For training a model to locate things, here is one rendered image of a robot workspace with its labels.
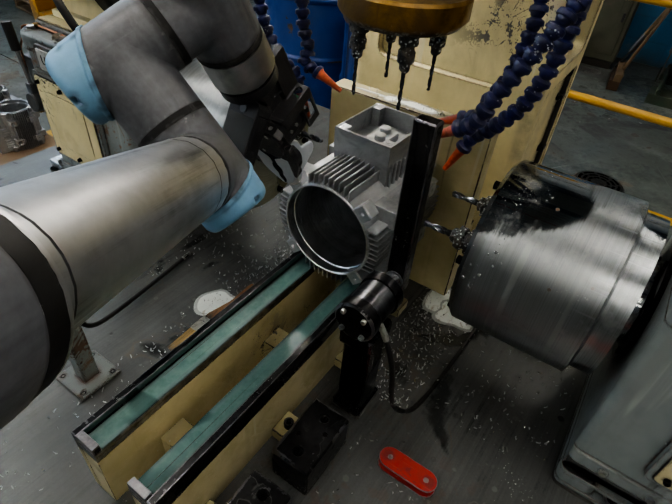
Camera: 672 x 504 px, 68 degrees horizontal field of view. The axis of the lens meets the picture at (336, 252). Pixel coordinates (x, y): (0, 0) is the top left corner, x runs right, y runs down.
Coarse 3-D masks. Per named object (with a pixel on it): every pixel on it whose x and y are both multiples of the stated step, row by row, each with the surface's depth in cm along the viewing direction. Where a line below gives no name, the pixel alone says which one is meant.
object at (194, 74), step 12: (192, 60) 87; (180, 72) 85; (192, 72) 84; (204, 72) 84; (192, 84) 83; (204, 84) 82; (204, 96) 81; (216, 96) 81; (216, 108) 80; (216, 120) 80; (300, 132) 90; (300, 144) 98; (264, 168) 91; (264, 180) 93; (276, 180) 96; (276, 192) 98
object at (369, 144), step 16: (368, 112) 81; (384, 112) 82; (400, 112) 80; (336, 128) 75; (352, 128) 79; (368, 128) 82; (384, 128) 78; (400, 128) 82; (336, 144) 76; (352, 144) 75; (368, 144) 73; (384, 144) 71; (400, 144) 73; (368, 160) 74; (384, 160) 72; (400, 160) 75; (384, 176) 74; (400, 176) 78
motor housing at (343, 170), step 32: (320, 160) 83; (352, 160) 75; (288, 192) 77; (320, 192) 85; (352, 192) 70; (384, 192) 75; (288, 224) 80; (320, 224) 86; (352, 224) 89; (384, 224) 72; (320, 256) 82; (352, 256) 83; (384, 256) 75
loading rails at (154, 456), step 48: (288, 288) 80; (336, 288) 81; (192, 336) 70; (240, 336) 73; (288, 336) 72; (336, 336) 78; (144, 384) 64; (192, 384) 68; (240, 384) 65; (288, 384) 70; (96, 432) 59; (144, 432) 63; (192, 432) 60; (240, 432) 63; (96, 480) 65; (144, 480) 55; (192, 480) 57
